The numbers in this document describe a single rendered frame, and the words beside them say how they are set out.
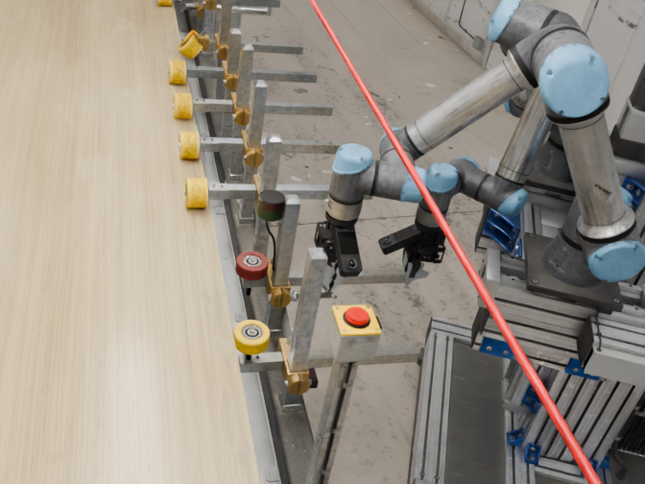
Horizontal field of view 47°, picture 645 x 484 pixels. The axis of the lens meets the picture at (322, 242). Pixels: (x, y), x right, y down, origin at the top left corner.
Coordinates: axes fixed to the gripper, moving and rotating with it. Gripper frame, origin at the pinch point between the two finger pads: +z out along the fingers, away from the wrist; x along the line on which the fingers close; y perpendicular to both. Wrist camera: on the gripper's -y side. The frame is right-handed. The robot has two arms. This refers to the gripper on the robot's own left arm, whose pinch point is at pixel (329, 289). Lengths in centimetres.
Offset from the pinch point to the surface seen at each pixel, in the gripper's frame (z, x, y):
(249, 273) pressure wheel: 7.5, 15.7, 15.4
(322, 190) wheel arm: 1.2, -8.1, 42.7
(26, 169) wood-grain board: 7, 70, 61
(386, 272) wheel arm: 11.2, -21.9, 18.8
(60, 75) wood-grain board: 7, 64, 121
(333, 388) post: -9.2, 9.6, -37.1
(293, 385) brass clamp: 15.5, 9.3, -14.4
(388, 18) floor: 97, -173, 449
